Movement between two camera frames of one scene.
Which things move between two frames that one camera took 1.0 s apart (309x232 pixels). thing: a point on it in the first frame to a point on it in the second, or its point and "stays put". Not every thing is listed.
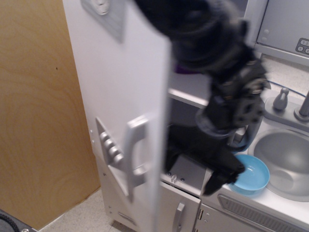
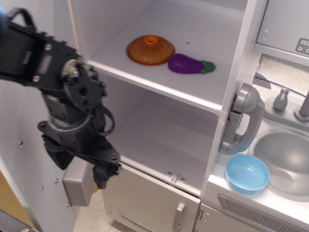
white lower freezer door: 147,205 stays put
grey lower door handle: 180,208 stays put
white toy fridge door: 123,61 to 23,152
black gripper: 217,151 to 89,142
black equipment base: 9,224 stays put
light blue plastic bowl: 254,178 stays put
